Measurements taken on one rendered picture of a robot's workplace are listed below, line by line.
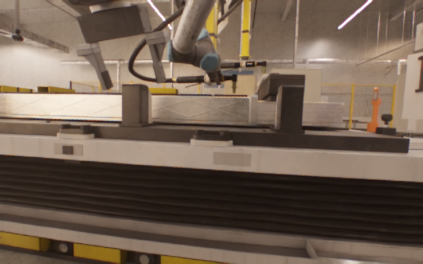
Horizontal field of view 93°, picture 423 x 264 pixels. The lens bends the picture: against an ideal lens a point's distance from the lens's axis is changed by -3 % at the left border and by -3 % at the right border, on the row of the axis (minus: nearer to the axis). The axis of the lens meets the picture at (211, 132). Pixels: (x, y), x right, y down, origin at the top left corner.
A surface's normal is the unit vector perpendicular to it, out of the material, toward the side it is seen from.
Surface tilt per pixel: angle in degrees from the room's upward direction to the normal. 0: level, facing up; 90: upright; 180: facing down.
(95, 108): 90
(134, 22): 114
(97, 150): 90
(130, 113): 90
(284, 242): 90
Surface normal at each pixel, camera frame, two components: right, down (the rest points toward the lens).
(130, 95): -0.14, 0.08
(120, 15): -0.11, 0.47
